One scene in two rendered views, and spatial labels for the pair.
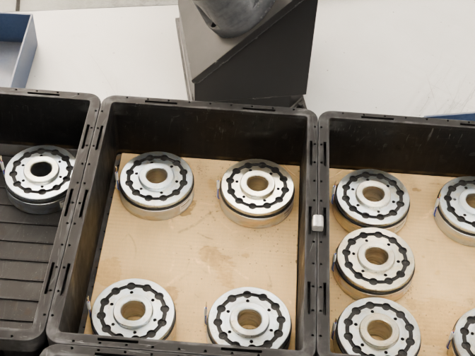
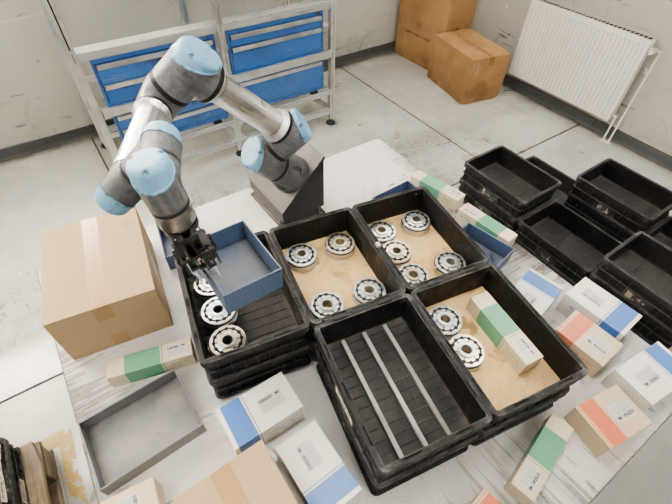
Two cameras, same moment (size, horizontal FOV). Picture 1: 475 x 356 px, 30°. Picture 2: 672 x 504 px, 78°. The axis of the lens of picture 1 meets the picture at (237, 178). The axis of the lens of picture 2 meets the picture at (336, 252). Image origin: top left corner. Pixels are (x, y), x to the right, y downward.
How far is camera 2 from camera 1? 0.44 m
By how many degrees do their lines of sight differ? 18
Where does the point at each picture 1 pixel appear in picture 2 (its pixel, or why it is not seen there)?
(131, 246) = (306, 283)
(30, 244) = (266, 299)
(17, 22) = not seen: hidden behind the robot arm
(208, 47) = (283, 199)
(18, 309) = (279, 324)
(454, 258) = (418, 241)
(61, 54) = (211, 224)
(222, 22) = (289, 186)
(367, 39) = (329, 176)
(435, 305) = (422, 259)
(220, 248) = (338, 271)
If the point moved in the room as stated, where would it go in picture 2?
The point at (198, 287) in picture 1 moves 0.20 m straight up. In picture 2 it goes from (340, 287) to (342, 245)
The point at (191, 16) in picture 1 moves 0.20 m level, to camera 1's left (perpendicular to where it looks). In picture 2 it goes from (266, 189) to (217, 202)
